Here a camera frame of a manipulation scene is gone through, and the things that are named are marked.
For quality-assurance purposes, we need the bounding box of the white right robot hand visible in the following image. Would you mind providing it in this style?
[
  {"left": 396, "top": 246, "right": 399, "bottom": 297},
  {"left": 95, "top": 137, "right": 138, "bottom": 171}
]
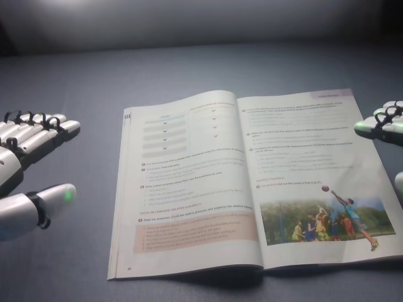
[{"left": 354, "top": 100, "right": 403, "bottom": 198}]

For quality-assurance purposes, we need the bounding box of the grey table cloth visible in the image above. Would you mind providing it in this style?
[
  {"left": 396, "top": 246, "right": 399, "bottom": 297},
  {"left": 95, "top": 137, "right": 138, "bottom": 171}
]
[{"left": 0, "top": 52, "right": 403, "bottom": 302}]

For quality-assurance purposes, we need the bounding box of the textbook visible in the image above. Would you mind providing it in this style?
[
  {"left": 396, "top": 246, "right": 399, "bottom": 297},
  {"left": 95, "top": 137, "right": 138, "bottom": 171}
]
[{"left": 106, "top": 89, "right": 403, "bottom": 281}]

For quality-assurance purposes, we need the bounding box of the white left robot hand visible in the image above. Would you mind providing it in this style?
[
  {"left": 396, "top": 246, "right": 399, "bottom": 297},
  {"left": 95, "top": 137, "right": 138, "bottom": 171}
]
[{"left": 0, "top": 109, "right": 81, "bottom": 243}]

